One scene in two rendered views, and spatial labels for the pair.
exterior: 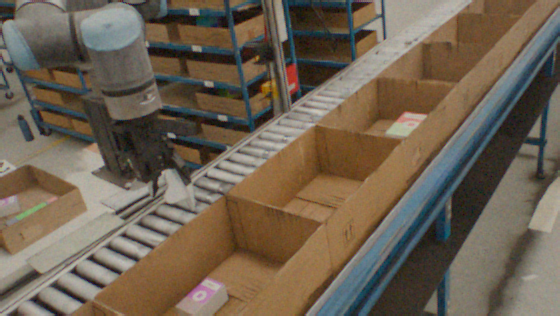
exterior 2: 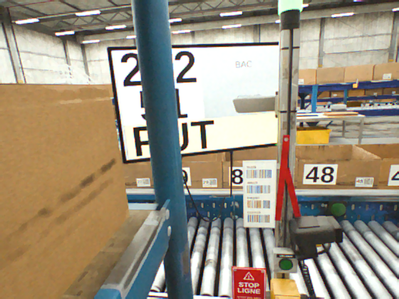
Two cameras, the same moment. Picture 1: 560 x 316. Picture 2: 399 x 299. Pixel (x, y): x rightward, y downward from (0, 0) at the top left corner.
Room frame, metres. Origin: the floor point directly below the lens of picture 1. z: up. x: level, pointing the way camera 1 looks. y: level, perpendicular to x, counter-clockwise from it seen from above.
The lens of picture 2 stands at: (2.68, 0.51, 1.43)
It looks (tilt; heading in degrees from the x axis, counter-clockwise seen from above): 15 degrees down; 242
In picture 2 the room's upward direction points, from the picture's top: 4 degrees counter-clockwise
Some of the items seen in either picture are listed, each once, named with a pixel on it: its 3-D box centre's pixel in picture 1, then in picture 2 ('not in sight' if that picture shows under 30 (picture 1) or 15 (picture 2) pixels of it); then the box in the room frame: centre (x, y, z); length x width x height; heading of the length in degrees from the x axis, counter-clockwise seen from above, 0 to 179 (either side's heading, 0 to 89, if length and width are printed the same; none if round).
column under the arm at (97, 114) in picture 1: (124, 130); not in sight; (1.87, 0.72, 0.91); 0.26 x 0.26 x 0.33; 47
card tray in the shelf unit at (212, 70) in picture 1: (231, 62); not in sight; (2.90, 0.40, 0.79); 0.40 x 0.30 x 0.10; 54
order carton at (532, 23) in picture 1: (501, 20); (132, 168); (2.40, -0.95, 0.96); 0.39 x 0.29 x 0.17; 142
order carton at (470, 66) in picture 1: (437, 81); (256, 166); (1.78, -0.47, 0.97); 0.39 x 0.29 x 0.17; 143
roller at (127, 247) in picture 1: (167, 264); not in sight; (1.26, 0.49, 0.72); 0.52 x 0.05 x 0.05; 53
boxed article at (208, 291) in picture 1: (202, 302); not in sight; (0.87, 0.30, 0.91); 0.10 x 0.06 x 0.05; 143
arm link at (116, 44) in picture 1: (118, 51); not in sight; (0.87, 0.30, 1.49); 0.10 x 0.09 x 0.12; 13
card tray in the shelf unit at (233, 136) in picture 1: (243, 125); not in sight; (2.90, 0.41, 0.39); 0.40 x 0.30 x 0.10; 53
